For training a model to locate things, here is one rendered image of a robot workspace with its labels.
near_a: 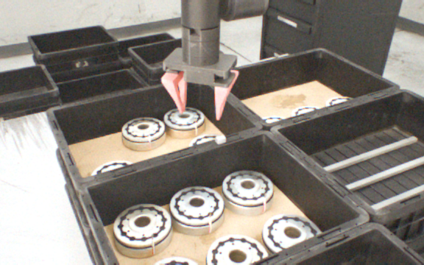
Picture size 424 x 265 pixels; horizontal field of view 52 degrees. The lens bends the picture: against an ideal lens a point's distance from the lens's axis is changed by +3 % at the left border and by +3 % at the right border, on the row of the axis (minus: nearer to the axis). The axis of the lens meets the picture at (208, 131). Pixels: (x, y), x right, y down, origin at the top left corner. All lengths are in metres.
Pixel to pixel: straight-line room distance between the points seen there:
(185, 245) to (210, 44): 0.36
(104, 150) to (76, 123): 0.09
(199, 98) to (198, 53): 0.52
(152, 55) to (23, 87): 0.64
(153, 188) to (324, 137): 0.42
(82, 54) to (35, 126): 0.93
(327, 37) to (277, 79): 1.13
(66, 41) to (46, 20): 1.35
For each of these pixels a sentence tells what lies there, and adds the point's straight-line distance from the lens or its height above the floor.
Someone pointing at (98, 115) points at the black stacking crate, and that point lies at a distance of 1.06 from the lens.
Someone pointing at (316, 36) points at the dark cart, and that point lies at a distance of 2.31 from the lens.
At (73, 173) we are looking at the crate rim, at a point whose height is 0.93.
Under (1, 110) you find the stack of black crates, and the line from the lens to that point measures 1.90.
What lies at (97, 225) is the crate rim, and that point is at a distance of 0.71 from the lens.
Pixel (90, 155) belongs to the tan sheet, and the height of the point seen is 0.83.
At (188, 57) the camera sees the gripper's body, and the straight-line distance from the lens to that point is 0.64.
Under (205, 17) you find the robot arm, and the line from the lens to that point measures 0.61.
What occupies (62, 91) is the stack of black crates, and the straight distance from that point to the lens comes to 2.22.
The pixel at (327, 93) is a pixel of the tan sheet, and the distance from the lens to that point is 1.30.
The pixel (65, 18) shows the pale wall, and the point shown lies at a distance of 3.93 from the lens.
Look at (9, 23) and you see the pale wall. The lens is 3.87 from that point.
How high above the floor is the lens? 1.42
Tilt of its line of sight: 33 degrees down
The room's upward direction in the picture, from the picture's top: straight up
